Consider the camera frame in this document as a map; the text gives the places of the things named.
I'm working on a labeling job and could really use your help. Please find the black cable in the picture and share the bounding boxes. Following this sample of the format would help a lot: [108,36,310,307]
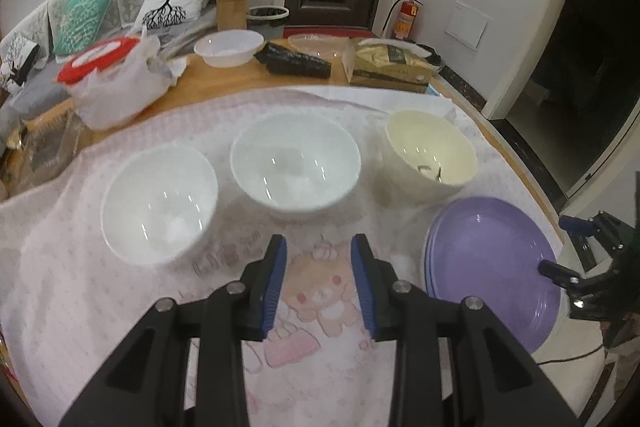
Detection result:
[535,342,613,365]

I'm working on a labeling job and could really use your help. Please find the grey trash bin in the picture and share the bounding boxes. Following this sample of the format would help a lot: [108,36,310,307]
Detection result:
[248,5,291,42]

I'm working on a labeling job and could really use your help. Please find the white wall panel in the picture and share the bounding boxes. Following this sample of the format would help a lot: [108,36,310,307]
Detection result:
[446,1,491,52]

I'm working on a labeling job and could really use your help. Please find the teal patterned cushion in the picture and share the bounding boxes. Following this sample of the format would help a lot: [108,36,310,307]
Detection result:
[50,0,114,56]

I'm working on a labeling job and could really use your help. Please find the brown tissue box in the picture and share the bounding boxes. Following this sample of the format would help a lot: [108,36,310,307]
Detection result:
[341,38,435,94]

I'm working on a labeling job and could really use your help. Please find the white plastic bowl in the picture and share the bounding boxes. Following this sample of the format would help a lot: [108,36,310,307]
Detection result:
[193,31,265,68]

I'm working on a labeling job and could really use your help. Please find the clear glass container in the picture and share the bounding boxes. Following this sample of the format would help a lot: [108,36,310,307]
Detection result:
[5,112,83,195]

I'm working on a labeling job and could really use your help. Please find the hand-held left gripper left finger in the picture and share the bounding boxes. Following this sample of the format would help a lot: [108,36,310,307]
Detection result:
[57,234,289,427]

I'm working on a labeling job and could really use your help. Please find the red-lidded container in bag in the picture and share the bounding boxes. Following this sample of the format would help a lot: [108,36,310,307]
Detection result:
[66,32,189,130]

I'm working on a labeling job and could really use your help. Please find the red fire extinguisher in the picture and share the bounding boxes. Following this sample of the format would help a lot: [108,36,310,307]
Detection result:
[384,0,425,42]

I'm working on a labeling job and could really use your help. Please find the purple plate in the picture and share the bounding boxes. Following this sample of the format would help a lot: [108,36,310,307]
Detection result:
[424,212,443,303]
[429,197,562,354]

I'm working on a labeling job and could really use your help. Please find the white tree print cushion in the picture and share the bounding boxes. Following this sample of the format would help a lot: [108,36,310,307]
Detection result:
[133,0,214,30]

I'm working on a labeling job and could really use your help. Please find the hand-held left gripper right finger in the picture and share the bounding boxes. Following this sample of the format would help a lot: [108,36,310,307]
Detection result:
[350,234,581,427]

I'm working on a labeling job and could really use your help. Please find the clear plastic container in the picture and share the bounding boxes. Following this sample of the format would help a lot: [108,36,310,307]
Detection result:
[287,33,353,60]

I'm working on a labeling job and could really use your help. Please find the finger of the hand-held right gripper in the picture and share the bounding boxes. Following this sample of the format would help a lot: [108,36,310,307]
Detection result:
[558,212,626,254]
[537,259,608,309]

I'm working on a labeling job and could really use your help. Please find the cream ceramic bowl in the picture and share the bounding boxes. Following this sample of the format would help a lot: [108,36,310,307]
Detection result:
[385,109,478,198]

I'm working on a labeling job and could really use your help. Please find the black patterned packet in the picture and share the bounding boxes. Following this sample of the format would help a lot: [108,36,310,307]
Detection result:
[253,41,333,80]

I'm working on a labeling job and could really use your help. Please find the wooden box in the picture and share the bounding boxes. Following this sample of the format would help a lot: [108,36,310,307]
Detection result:
[215,0,249,32]

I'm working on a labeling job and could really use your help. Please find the pink printed cloth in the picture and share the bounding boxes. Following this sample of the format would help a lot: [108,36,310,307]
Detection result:
[0,86,606,427]

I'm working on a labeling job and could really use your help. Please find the red round lid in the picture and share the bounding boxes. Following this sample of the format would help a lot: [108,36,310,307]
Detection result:
[56,37,142,84]

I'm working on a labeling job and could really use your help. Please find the black and white cushion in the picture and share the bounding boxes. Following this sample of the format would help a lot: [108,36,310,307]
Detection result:
[0,42,42,92]

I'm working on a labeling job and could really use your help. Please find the white ceramic bowl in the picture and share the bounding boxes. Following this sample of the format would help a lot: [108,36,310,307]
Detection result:
[100,144,219,268]
[230,113,362,222]

